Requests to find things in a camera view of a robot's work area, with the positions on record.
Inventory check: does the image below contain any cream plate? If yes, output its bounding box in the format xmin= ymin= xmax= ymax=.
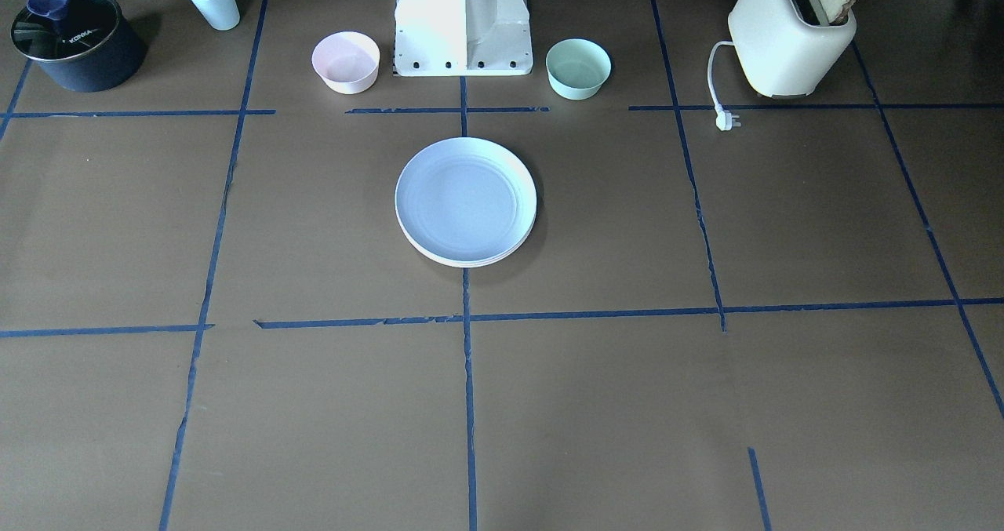
xmin=406 ymin=233 xmax=529 ymax=269

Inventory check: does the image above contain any cream toaster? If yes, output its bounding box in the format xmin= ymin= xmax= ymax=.
xmin=728 ymin=0 xmax=857 ymax=98

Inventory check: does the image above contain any pink plate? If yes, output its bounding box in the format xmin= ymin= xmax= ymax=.
xmin=398 ymin=216 xmax=537 ymax=267

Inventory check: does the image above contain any toaster plug and cord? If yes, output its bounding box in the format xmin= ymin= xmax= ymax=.
xmin=708 ymin=40 xmax=743 ymax=132

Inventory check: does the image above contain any pink bowl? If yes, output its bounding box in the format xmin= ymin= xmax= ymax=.
xmin=311 ymin=31 xmax=380 ymax=95

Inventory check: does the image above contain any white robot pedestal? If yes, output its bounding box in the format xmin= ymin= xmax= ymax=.
xmin=392 ymin=0 xmax=533 ymax=78

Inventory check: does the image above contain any dark blue saucepan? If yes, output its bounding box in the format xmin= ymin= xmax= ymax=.
xmin=10 ymin=0 xmax=147 ymax=93

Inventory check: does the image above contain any green bowl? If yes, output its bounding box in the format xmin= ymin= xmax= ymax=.
xmin=545 ymin=38 xmax=613 ymax=100

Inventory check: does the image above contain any blue plate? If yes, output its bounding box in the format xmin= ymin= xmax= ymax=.
xmin=395 ymin=137 xmax=538 ymax=224

